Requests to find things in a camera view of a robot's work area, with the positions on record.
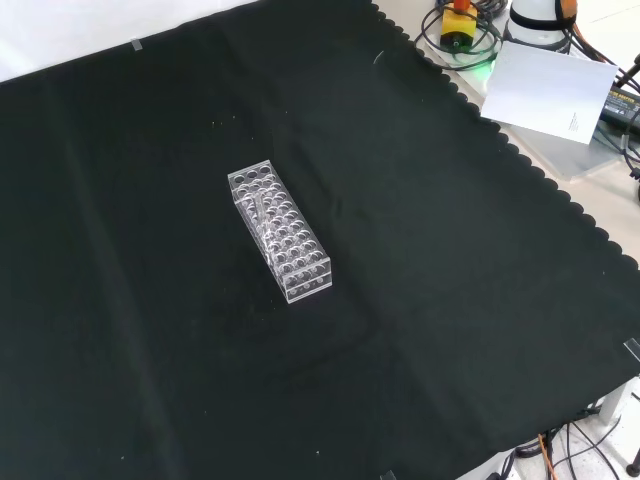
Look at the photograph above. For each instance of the clear glass test tube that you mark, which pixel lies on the clear glass test tube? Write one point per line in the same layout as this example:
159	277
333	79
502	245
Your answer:
261	212

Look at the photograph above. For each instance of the clear plastic test tube rack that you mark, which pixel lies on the clear plastic test tube rack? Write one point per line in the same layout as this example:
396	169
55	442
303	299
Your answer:
302	282

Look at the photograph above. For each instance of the black bench cloth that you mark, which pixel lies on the black bench cloth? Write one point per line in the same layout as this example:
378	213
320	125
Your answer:
150	310

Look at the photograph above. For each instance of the clear tape piece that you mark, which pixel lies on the clear tape piece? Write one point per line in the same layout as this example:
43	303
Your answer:
634	348
136	45
388	475

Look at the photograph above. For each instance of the yellow stop button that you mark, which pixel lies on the yellow stop button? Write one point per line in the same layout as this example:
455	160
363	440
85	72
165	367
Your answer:
457	25

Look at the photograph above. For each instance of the white paper card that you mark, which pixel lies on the white paper card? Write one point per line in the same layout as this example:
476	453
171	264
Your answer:
545	90

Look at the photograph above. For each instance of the black power adapter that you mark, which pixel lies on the black power adapter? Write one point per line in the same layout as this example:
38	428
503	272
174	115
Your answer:
622	107

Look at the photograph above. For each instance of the white bench leg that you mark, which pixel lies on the white bench leg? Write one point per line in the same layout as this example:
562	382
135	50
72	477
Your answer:
617	400

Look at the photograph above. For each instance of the pale grey base plate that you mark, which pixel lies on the pale grey base plate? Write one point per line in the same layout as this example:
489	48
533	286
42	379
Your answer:
565	160

